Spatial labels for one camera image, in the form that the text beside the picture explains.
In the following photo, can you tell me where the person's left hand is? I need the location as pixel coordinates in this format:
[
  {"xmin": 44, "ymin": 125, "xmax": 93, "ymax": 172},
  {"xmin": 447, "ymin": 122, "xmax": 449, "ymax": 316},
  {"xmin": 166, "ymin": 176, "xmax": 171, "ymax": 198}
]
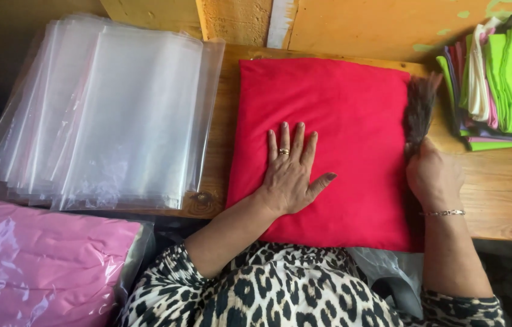
[{"xmin": 259, "ymin": 121, "xmax": 338, "ymax": 215}]

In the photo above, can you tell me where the person's right hand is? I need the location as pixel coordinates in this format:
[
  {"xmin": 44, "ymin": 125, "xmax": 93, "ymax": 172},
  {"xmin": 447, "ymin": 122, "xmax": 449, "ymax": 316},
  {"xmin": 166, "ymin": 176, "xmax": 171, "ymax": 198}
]
[{"xmin": 405, "ymin": 136, "xmax": 466, "ymax": 214}]

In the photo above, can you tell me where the red cloth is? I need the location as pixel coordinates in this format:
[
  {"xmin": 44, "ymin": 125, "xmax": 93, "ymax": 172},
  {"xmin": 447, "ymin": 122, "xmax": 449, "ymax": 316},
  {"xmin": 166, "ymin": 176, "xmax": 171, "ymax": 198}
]
[{"xmin": 225, "ymin": 58, "xmax": 425, "ymax": 253}]

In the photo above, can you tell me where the dark bristle brush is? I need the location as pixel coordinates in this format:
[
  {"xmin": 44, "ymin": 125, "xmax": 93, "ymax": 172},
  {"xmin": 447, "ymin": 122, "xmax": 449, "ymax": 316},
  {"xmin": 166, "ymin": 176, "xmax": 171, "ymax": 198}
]
[{"xmin": 402, "ymin": 72, "xmax": 444, "ymax": 157}]

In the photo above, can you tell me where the crumpled clear plastic bag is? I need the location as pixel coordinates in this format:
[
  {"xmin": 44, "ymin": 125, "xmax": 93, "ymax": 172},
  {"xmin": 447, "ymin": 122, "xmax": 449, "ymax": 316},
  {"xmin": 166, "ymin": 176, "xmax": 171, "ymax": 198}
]
[{"xmin": 346, "ymin": 246, "xmax": 426, "ymax": 319}]

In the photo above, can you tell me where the stack of folded coloured cloths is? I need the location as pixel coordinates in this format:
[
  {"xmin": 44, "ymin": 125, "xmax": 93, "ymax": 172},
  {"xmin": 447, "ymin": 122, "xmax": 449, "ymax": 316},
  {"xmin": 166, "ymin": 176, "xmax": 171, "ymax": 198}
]
[{"xmin": 436, "ymin": 14, "xmax": 512, "ymax": 152}]

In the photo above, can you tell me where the leopard print garment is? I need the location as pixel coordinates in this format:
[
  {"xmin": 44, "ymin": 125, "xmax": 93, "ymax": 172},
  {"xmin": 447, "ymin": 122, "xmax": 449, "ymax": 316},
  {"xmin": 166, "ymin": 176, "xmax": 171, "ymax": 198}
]
[{"xmin": 117, "ymin": 241, "xmax": 507, "ymax": 327}]

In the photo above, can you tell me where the stack of clear plastic bags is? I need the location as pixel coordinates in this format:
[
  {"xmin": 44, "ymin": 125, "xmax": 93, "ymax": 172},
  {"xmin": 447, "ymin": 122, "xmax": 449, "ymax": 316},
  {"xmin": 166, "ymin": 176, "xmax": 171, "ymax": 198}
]
[{"xmin": 0, "ymin": 14, "xmax": 226, "ymax": 211}]

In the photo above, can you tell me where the pink cloth in plastic bag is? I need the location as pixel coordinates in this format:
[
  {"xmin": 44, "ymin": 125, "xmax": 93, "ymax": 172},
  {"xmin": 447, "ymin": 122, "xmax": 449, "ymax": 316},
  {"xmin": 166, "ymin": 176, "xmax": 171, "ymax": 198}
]
[{"xmin": 0, "ymin": 194, "xmax": 156, "ymax": 327}]

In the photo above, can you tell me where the silver bracelet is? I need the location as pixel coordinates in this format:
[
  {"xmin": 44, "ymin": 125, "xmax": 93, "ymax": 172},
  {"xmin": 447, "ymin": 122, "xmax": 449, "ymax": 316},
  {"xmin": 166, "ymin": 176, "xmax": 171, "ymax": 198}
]
[{"xmin": 421, "ymin": 209, "xmax": 466, "ymax": 217}]

